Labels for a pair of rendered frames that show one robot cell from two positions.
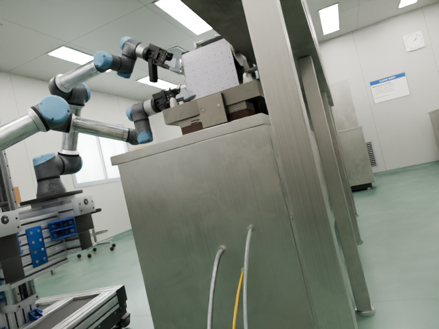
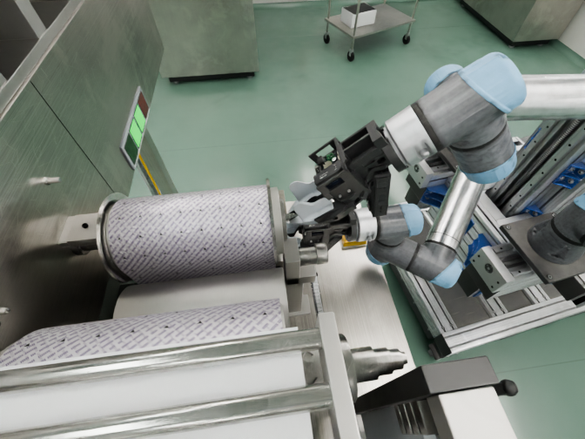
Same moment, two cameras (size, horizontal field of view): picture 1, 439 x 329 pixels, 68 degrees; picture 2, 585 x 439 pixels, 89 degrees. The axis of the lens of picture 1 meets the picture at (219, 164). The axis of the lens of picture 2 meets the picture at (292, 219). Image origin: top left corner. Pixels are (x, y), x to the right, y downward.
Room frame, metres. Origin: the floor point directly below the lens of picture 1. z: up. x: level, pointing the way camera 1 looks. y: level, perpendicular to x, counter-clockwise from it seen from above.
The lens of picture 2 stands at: (1.81, -0.07, 1.67)
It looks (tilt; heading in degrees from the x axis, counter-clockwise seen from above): 55 degrees down; 151
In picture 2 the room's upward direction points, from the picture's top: straight up
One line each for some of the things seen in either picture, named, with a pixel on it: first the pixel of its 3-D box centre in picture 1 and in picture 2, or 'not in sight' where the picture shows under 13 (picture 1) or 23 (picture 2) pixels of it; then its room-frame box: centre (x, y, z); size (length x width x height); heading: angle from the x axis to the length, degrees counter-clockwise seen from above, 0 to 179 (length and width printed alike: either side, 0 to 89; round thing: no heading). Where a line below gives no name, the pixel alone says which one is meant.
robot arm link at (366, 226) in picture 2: (152, 106); (361, 226); (1.55, 0.25, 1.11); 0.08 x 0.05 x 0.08; 159
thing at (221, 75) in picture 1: (212, 85); not in sight; (1.44, -0.05, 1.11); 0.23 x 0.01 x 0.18; 69
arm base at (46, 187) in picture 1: (50, 187); (563, 236); (1.79, 0.93, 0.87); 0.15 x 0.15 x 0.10
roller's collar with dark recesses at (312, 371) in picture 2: not in sight; (319, 370); (1.78, -0.02, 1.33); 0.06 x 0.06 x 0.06; 69
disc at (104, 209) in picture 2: (236, 49); (124, 237); (1.45, -0.19, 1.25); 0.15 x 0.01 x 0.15; 159
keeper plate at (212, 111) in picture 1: (212, 110); not in sight; (1.22, -0.02, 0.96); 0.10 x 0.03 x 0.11; 69
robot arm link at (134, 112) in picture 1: (138, 111); (393, 221); (1.58, 0.32, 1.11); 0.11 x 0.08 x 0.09; 69
